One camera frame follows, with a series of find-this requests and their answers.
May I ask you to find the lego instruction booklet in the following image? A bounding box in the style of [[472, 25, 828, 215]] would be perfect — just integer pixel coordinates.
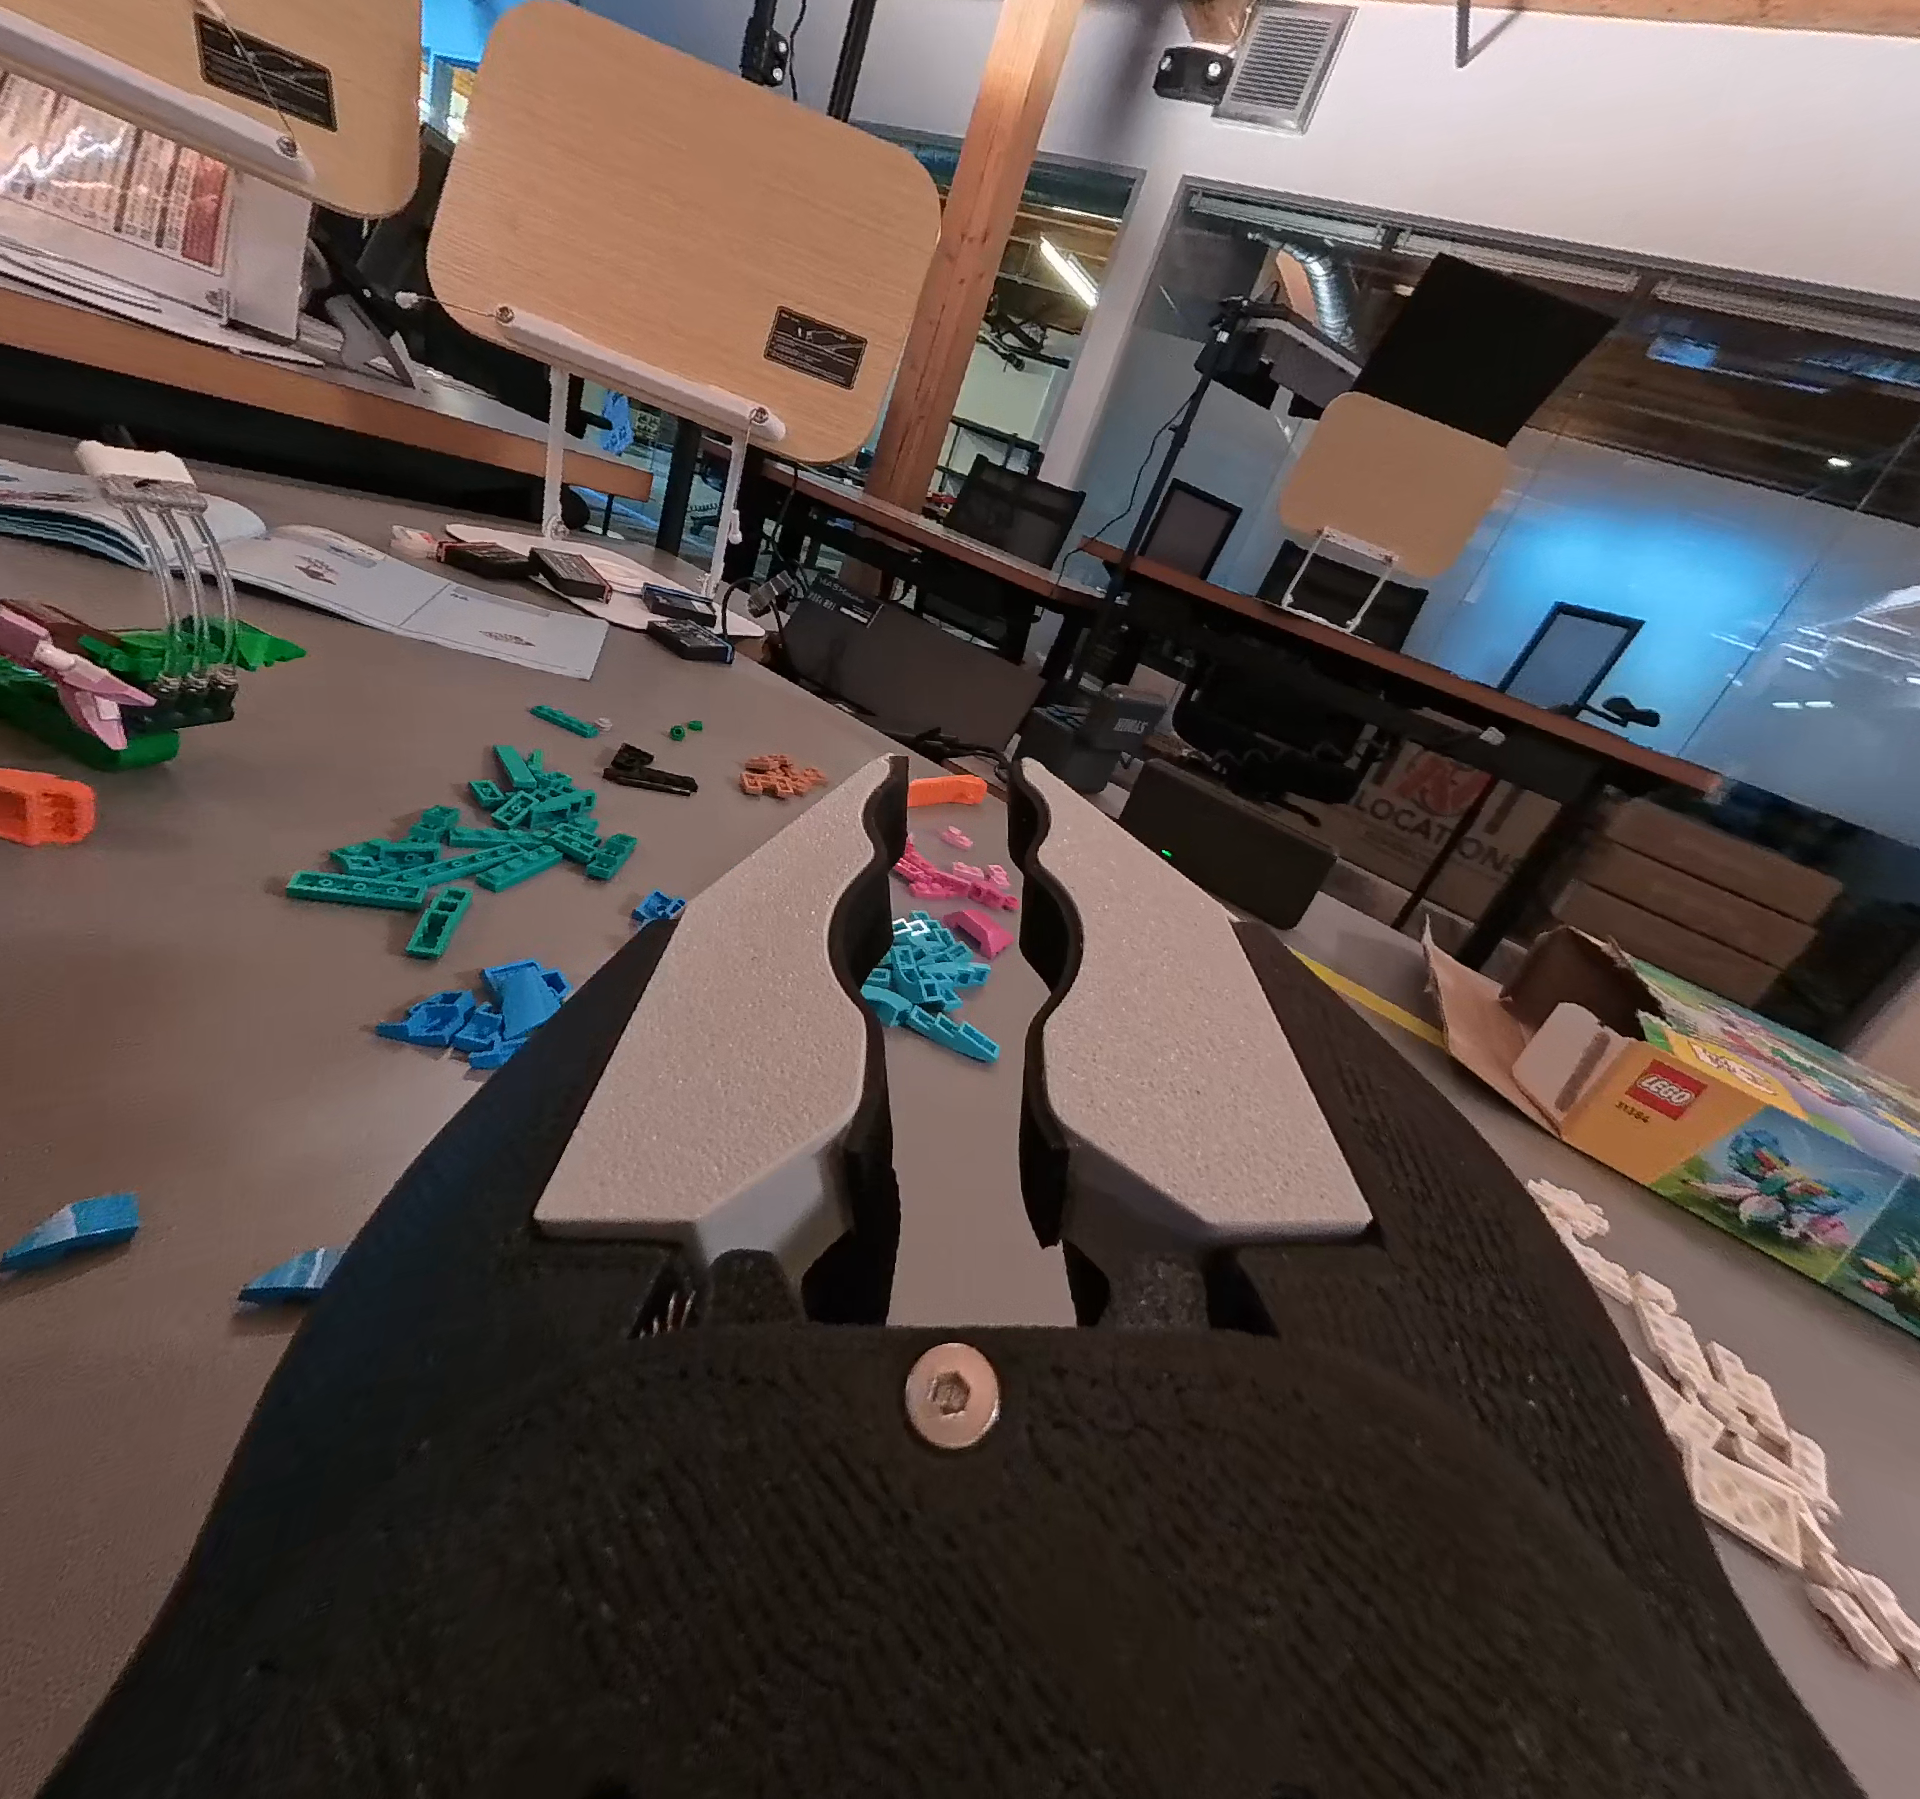
[[0, 463, 612, 686]]

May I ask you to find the pile of white lego pieces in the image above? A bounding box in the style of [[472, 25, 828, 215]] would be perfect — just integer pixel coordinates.
[[1522, 1175, 1920, 1677]]

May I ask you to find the black power box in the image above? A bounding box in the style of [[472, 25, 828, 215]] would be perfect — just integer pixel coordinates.
[[1115, 760, 1339, 934]]

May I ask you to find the stack of cardboard boxes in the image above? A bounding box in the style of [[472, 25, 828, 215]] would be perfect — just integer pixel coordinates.
[[1351, 764, 1850, 1007]]

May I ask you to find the orange brick separator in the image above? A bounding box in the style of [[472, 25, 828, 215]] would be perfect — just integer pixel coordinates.
[[0, 767, 97, 847]]

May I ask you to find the green leaf lego flower model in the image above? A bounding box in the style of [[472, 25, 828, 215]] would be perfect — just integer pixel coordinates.
[[0, 439, 312, 774]]

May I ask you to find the white tray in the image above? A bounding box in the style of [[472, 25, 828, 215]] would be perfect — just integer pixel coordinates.
[[394, 0, 947, 620]]

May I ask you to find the pile of blue lego pieces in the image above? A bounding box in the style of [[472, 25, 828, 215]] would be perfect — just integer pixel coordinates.
[[372, 955, 577, 1077]]

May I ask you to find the white vent grille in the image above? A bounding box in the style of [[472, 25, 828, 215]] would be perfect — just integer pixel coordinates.
[[1212, 0, 1356, 138]]

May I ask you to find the colourful lego box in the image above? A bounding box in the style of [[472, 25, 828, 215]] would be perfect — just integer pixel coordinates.
[[1419, 918, 1920, 1339]]

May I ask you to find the brown top office desk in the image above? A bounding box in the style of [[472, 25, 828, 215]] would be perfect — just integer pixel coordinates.
[[754, 457, 1110, 723], [0, 284, 654, 512], [1081, 537, 1727, 979]]

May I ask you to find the black carrying case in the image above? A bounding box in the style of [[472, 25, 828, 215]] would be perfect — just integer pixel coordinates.
[[778, 583, 1049, 755]]

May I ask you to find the pile of teal lego plates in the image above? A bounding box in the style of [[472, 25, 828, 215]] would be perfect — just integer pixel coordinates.
[[281, 741, 643, 966]]

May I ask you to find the black mesh office chair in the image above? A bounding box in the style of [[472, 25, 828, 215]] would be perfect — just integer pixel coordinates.
[[939, 451, 1087, 620]]

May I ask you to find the black square panel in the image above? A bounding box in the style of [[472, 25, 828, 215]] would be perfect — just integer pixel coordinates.
[[1351, 250, 1619, 450]]

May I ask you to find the wooden support post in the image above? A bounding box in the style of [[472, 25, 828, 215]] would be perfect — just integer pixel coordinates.
[[868, 0, 1131, 512]]

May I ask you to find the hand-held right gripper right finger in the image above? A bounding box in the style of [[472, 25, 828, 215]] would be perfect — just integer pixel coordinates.
[[1009, 755, 1377, 1329]]

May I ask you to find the black battery charger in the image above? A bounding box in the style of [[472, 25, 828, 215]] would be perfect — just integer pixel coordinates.
[[1017, 686, 1170, 800]]

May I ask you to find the pile of turquoise lego pieces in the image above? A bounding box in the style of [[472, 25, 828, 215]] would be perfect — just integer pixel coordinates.
[[859, 913, 1009, 1068]]

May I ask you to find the pile of pink lego pieces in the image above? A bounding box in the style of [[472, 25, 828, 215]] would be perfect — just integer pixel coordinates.
[[891, 822, 1024, 955]]

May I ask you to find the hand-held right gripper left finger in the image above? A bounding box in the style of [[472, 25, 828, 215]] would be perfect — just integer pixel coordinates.
[[533, 753, 910, 1323]]

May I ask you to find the clear acrylic sign holder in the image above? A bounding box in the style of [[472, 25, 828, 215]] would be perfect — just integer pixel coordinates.
[[0, 67, 309, 340]]

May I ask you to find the black camera tripod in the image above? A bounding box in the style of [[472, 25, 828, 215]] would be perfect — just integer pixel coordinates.
[[1081, 295, 1319, 783]]

